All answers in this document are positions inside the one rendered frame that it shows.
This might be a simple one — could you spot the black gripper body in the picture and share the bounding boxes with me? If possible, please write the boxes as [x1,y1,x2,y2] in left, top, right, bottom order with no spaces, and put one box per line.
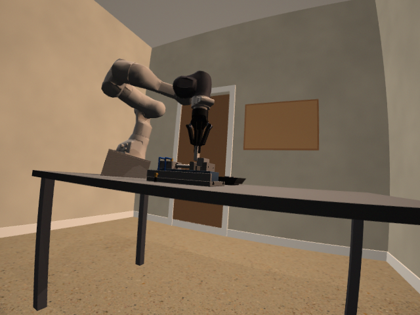
[190,108,209,130]

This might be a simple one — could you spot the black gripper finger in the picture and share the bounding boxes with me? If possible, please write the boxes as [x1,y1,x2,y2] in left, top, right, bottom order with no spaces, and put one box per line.
[186,121,198,161]
[196,121,213,161]

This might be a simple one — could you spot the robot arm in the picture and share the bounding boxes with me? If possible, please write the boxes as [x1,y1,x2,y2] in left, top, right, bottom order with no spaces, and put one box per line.
[101,58,215,159]

